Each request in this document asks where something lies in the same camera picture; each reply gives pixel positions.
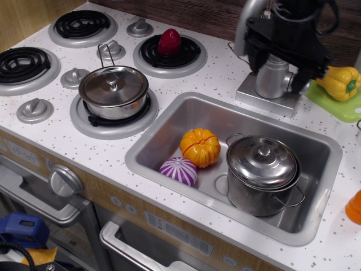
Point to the steel saucepan lid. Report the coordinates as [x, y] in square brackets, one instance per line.
[113, 87]

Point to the thin wire rack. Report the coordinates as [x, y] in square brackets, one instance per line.
[231, 47]

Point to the orange toy bottle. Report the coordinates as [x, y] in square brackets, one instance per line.
[352, 208]

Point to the grey stove knob centre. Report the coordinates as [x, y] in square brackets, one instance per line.
[110, 51]

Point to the silver sink basin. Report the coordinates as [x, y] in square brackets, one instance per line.
[319, 156]

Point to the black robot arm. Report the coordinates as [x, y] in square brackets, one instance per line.
[302, 9]

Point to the grey stove knob left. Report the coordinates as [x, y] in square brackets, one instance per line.
[72, 78]

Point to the grey stove knob back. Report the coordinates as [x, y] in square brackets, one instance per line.
[139, 29]

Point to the grey stove knob front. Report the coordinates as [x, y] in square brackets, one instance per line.
[34, 111]

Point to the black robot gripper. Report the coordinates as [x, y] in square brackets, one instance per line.
[291, 39]

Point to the blue clamp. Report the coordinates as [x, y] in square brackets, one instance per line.
[23, 229]

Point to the purple white toy onion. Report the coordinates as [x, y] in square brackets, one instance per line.
[180, 169]

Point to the silver oven door handle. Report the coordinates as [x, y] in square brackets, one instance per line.
[29, 192]

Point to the steel tall pot lid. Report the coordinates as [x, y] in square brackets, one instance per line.
[261, 162]

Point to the far left stove burner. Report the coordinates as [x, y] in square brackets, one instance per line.
[27, 69]

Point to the small steel saucepan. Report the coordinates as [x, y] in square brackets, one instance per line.
[117, 113]

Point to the yellow tape piece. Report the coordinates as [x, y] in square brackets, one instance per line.
[42, 256]

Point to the tall steel pot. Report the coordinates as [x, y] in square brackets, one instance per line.
[261, 203]

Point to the orange toy pumpkin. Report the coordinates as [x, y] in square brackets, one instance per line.
[201, 147]

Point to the stove burner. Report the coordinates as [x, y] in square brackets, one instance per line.
[27, 69]
[92, 127]
[82, 29]
[191, 58]

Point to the green cutting board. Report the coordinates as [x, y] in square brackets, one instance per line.
[347, 111]

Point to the grey oven dial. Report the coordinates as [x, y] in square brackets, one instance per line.
[63, 182]

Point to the grey stove knob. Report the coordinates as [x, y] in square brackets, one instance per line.
[139, 29]
[34, 111]
[110, 51]
[72, 78]

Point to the front stove burner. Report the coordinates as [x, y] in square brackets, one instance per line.
[92, 127]

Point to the back left stove burner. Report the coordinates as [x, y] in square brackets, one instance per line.
[82, 29]

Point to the silver dishwasher door handle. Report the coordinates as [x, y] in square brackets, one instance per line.
[138, 251]

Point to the red toy egg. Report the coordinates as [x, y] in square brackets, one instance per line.
[170, 43]

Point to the yellow toy bell pepper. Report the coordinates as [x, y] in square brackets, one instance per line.
[341, 83]

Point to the back right stove burner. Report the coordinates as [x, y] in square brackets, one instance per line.
[191, 58]

